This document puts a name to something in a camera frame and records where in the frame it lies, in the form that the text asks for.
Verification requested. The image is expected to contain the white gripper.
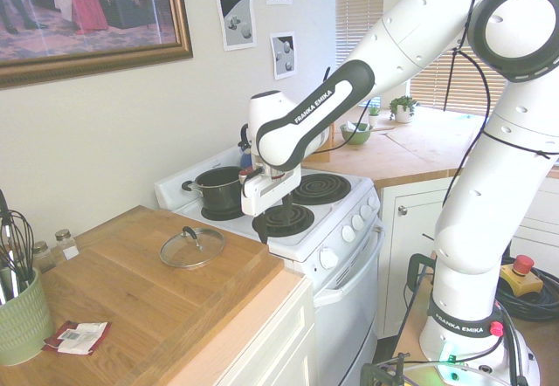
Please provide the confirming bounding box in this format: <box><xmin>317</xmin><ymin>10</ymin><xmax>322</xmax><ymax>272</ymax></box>
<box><xmin>239</xmin><ymin>168</ymin><xmax>302</xmax><ymax>245</ymax></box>

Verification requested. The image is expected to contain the glass pot lid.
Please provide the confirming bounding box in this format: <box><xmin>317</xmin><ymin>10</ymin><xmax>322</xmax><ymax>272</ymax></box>
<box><xmin>159</xmin><ymin>225</ymin><xmax>226</xmax><ymax>270</ymax></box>

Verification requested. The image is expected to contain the black cooking pot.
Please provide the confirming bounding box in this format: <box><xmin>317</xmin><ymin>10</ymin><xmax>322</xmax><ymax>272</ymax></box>
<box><xmin>182</xmin><ymin>166</ymin><xmax>244</xmax><ymax>213</ymax></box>

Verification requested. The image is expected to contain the large plant in white pot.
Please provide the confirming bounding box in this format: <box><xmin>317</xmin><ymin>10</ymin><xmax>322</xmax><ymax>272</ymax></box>
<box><xmin>388</xmin><ymin>95</ymin><xmax>419</xmax><ymax>124</ymax></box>

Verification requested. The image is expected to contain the blue kettle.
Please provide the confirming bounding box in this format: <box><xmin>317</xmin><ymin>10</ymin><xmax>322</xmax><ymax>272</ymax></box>
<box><xmin>238</xmin><ymin>123</ymin><xmax>255</xmax><ymax>167</ymax></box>

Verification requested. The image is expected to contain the white electric stove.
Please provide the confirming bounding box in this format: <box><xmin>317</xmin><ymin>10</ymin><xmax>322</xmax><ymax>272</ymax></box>
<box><xmin>154</xmin><ymin>143</ymin><xmax>388</xmax><ymax>386</ymax></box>

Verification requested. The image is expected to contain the green bowl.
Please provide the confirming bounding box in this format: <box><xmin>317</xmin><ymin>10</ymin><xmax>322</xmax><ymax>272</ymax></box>
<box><xmin>339</xmin><ymin>121</ymin><xmax>374</xmax><ymax>146</ymax></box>

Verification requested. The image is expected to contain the white cabinet with plain door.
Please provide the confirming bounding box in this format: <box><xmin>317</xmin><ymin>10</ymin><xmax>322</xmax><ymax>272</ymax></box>
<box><xmin>217</xmin><ymin>274</ymin><xmax>318</xmax><ymax>386</ymax></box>

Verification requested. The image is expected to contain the white cabinet with knob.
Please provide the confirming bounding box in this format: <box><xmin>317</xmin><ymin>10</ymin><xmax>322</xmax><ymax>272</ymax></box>
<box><xmin>377</xmin><ymin>176</ymin><xmax>559</xmax><ymax>340</ymax></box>

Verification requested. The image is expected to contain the black table clamp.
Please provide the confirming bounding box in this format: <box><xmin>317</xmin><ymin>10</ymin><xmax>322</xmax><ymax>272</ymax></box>
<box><xmin>360</xmin><ymin>350</ymin><xmax>411</xmax><ymax>386</ymax></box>
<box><xmin>408</xmin><ymin>252</ymin><xmax>438</xmax><ymax>300</ymax></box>

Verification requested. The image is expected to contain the glass shaker with label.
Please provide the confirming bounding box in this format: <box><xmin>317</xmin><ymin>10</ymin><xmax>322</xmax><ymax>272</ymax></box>
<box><xmin>54</xmin><ymin>228</ymin><xmax>79</xmax><ymax>261</ymax></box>

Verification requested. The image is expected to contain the wide wooden window blind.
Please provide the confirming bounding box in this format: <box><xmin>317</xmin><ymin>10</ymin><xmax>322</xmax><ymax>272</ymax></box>
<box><xmin>410</xmin><ymin>0</ymin><xmax>559</xmax><ymax>119</ymax></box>

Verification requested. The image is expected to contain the red sachet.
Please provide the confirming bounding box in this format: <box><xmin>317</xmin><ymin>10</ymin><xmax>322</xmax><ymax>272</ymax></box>
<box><xmin>42</xmin><ymin>320</ymin><xmax>110</xmax><ymax>355</ymax></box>

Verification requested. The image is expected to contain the white sachet with barcode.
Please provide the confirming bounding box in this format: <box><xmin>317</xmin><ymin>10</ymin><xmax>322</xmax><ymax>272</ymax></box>
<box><xmin>56</xmin><ymin>322</ymin><xmax>108</xmax><ymax>355</ymax></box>

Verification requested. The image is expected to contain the narrow wooden window blind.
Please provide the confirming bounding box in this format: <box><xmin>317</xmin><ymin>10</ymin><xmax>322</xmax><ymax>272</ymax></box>
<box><xmin>335</xmin><ymin>0</ymin><xmax>385</xmax><ymax>108</ymax></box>

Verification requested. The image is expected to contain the plain glass shaker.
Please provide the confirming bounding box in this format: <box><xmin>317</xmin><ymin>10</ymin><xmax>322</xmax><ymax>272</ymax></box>
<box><xmin>32</xmin><ymin>240</ymin><xmax>58</xmax><ymax>273</ymax></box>

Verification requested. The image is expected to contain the yellow emergency stop button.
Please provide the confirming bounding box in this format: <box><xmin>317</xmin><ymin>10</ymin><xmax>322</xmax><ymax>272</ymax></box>
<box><xmin>500</xmin><ymin>254</ymin><xmax>545</xmax><ymax>295</ymax></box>

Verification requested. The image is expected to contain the black whisk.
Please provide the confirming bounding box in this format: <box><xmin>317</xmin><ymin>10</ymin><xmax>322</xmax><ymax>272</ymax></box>
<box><xmin>0</xmin><ymin>210</ymin><xmax>36</xmax><ymax>304</ymax></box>

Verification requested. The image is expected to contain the green ceramic utensil holder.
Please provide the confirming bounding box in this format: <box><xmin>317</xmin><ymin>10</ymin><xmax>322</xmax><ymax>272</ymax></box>
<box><xmin>0</xmin><ymin>267</ymin><xmax>56</xmax><ymax>368</ymax></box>

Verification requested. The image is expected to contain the gold framed painting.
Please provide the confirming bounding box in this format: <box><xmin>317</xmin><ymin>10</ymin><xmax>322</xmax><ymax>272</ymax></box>
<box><xmin>0</xmin><ymin>0</ymin><xmax>194</xmax><ymax>90</ymax></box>

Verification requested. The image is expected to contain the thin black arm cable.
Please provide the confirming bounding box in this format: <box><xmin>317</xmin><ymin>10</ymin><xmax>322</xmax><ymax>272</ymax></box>
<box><xmin>305</xmin><ymin>0</ymin><xmax>552</xmax><ymax>161</ymax></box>

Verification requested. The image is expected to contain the coiled black cable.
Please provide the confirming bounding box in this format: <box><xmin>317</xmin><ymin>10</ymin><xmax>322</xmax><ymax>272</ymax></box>
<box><xmin>497</xmin><ymin>263</ymin><xmax>559</xmax><ymax>322</ymax></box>

